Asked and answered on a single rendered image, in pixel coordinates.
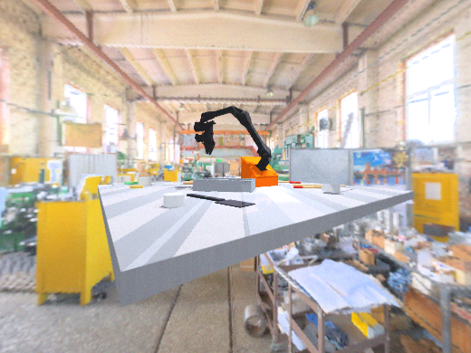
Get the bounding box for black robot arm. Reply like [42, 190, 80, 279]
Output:
[194, 106, 272, 171]

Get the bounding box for white short cylinder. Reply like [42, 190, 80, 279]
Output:
[164, 193, 185, 207]

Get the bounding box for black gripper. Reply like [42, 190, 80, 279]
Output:
[201, 130, 216, 155]

